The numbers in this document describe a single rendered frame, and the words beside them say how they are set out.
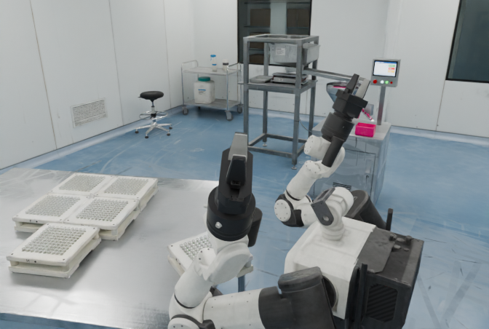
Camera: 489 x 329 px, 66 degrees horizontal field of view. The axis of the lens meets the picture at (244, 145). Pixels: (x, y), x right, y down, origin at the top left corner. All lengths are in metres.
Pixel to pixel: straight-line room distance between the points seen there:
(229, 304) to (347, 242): 0.33
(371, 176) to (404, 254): 2.56
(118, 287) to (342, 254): 0.86
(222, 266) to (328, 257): 0.29
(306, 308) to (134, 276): 0.86
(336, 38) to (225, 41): 2.00
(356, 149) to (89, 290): 2.57
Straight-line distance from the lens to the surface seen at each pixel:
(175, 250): 1.53
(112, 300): 1.48
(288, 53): 4.37
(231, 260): 0.76
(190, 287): 0.89
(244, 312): 0.90
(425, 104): 6.22
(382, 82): 3.71
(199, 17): 7.31
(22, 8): 5.13
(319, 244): 1.00
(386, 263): 0.98
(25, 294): 1.63
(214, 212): 0.68
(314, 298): 0.85
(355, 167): 3.56
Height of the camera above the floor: 1.81
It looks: 20 degrees down
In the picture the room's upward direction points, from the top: straight up
